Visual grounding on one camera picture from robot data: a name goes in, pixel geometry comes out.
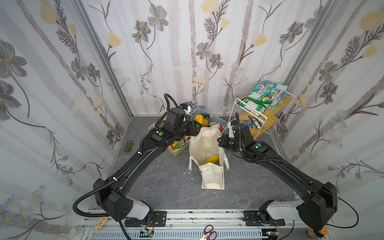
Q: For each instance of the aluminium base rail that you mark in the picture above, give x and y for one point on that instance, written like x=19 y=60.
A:
x=229 y=224

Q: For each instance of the small green toy on floor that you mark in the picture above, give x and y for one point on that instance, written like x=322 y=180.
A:
x=128 y=146

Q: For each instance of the white wire wooden shelf rack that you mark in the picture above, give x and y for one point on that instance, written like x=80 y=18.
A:
x=268 y=119

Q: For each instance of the blue plastic vegetable basket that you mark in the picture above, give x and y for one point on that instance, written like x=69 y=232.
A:
x=200 y=114

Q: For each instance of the teal snack packet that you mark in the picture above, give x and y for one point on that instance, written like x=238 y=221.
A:
x=271 y=94

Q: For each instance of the orange toy tangerine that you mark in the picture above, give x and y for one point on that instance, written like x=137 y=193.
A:
x=205 y=122

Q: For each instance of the floral canvas tote bag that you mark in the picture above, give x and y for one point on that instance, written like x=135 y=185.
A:
x=209 y=157

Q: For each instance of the green snack packet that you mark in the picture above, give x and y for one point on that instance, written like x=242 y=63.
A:
x=256 y=103

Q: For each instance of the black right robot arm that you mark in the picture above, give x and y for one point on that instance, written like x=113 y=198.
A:
x=318 y=201

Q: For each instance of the blue M&M candy bag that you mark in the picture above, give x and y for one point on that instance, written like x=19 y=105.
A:
x=248 y=123

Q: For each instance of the green plastic fruit basket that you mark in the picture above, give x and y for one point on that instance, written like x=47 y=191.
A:
x=178 y=145

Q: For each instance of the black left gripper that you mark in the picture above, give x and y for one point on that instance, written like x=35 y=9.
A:
x=193 y=128

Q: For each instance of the red handled scissors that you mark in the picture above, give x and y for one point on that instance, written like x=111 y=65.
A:
x=209 y=233

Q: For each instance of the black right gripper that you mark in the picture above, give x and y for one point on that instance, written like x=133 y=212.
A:
x=223 y=141

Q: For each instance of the wooden tag block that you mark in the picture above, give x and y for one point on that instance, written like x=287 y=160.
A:
x=98 y=227

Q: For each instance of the orange and wood tape roll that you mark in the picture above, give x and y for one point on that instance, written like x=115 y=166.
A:
x=317 y=234

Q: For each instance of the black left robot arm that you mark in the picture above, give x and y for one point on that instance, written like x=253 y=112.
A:
x=111 y=194

